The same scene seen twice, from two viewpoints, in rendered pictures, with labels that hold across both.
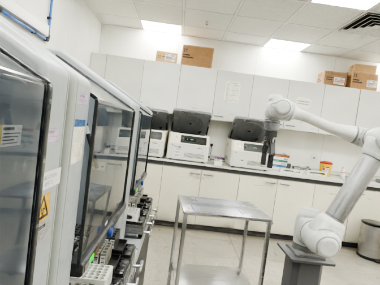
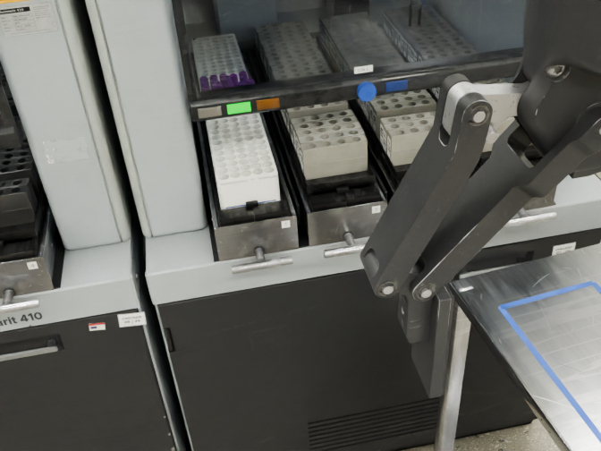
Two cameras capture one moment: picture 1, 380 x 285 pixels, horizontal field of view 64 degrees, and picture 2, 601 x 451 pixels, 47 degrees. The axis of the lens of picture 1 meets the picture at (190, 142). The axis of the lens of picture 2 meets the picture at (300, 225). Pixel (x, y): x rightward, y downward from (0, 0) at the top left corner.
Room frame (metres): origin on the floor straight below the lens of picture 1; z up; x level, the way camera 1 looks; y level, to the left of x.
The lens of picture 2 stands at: (1.63, -0.69, 1.48)
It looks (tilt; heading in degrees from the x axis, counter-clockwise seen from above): 38 degrees down; 84
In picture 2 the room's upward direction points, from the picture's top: 4 degrees counter-clockwise
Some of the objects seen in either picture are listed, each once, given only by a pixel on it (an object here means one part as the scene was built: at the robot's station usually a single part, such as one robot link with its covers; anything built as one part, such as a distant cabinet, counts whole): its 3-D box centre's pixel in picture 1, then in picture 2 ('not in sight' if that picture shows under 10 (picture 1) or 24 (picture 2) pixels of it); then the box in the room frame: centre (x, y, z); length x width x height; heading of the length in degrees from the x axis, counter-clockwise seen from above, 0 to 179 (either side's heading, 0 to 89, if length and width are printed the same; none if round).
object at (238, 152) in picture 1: (248, 142); not in sight; (4.30, -0.83, 1.25); 0.62 x 0.56 x 0.69; 2
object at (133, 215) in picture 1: (111, 212); (239, 148); (1.64, 0.38, 0.83); 0.30 x 0.10 x 0.06; 92
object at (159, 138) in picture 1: (147, 131); not in sight; (4.24, 0.61, 1.22); 0.62 x 0.56 x 0.64; 0
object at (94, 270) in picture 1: (62, 277); not in sight; (0.94, 0.35, 0.83); 0.30 x 0.10 x 0.06; 92
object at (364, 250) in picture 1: (372, 239); not in sight; (3.81, -2.47, 0.23); 0.38 x 0.31 x 0.46; 2
